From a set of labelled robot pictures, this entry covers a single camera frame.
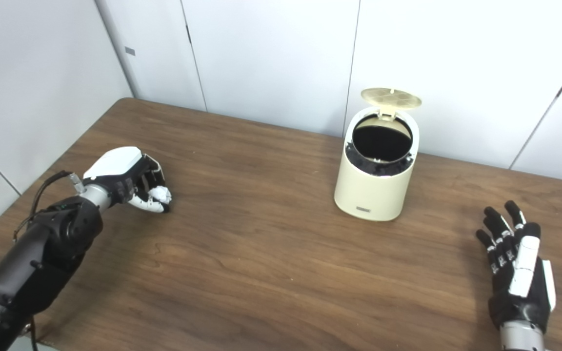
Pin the white and black right hand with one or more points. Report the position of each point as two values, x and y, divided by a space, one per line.
520 278

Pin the white and black left hand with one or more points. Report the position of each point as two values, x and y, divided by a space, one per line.
115 165

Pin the white paper ball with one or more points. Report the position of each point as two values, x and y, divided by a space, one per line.
160 195

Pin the cream-colored lidded bin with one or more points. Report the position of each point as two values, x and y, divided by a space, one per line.
373 190

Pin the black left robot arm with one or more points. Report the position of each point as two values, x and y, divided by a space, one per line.
42 258

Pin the black bin liner bag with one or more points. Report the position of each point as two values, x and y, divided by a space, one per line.
382 141

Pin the small grey wall label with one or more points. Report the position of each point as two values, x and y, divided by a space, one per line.
130 50

